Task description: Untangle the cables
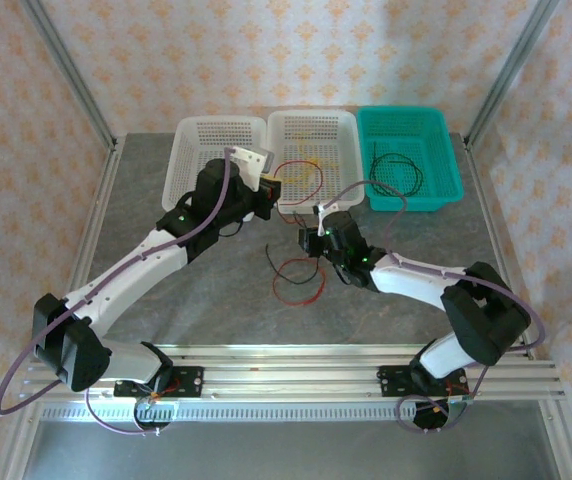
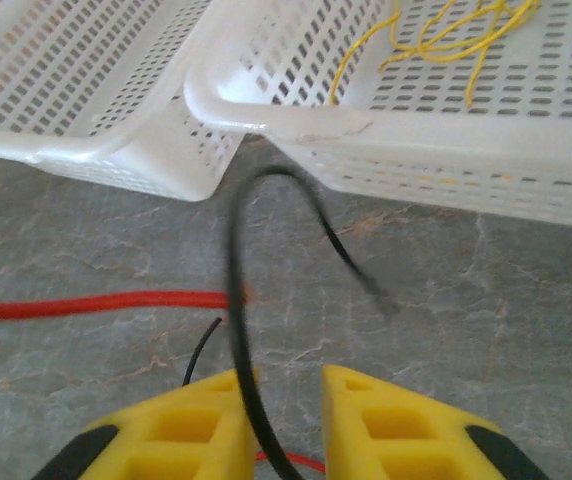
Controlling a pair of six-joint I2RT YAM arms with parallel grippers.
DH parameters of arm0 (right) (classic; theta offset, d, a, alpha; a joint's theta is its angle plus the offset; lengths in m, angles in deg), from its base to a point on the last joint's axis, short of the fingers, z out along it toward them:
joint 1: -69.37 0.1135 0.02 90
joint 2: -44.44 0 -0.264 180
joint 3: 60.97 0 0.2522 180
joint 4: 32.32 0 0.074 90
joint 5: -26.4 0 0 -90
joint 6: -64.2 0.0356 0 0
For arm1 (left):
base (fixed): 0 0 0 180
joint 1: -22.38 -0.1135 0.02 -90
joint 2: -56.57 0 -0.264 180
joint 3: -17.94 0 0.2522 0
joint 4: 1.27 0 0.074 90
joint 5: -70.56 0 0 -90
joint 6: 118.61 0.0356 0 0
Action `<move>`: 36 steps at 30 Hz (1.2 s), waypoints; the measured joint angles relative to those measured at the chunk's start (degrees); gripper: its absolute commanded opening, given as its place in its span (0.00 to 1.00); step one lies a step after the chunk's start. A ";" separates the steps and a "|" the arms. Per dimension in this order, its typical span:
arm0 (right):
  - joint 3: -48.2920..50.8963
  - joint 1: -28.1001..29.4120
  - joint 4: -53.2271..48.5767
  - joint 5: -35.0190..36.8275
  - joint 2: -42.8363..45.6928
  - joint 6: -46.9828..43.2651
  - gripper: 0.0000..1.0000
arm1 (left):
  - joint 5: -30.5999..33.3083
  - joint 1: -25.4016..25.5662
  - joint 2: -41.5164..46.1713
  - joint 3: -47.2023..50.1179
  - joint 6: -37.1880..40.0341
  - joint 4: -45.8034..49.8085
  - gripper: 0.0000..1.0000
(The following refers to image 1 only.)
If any yellow cable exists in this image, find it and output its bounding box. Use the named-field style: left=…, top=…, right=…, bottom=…
left=295, top=144, right=341, bottom=174
left=305, top=149, right=341, bottom=186
left=285, top=159, right=323, bottom=187

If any red cable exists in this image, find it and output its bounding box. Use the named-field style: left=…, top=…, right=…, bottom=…
left=271, top=257, right=328, bottom=307
left=274, top=161, right=326, bottom=226

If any white perforated plastic basket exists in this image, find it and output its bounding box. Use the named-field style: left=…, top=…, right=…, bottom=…
left=160, top=116, right=270, bottom=225
left=264, top=109, right=366, bottom=215

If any teal perforated plastic basket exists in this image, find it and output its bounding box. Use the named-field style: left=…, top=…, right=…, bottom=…
left=355, top=105, right=465, bottom=214

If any grey metal panel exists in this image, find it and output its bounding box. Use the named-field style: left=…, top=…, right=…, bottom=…
left=18, top=418, right=565, bottom=480

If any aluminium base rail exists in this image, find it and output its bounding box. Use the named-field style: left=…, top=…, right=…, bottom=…
left=19, top=343, right=566, bottom=402

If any aluminium table side rail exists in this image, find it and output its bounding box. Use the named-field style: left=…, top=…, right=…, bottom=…
left=47, top=138, right=123, bottom=362
left=460, top=133, right=536, bottom=361

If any grey slotted cable duct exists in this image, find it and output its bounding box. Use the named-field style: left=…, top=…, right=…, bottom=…
left=40, top=402, right=470, bottom=422

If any aluminium frame post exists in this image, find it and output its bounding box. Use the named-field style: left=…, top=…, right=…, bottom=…
left=467, top=0, right=561, bottom=144
left=19, top=0, right=119, bottom=149

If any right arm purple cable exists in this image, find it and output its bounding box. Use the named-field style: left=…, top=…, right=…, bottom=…
left=323, top=180, right=547, bottom=435

